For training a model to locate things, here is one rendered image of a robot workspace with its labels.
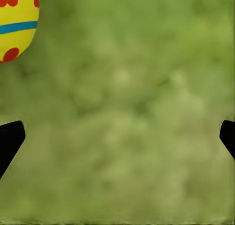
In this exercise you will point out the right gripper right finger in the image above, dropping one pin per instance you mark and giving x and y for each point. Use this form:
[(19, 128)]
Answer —
[(227, 136)]

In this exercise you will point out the easter egg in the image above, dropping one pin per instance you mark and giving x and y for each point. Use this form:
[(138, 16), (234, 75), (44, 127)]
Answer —
[(18, 23)]

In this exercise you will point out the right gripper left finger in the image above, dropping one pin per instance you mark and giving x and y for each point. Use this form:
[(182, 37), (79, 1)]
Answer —
[(12, 136)]

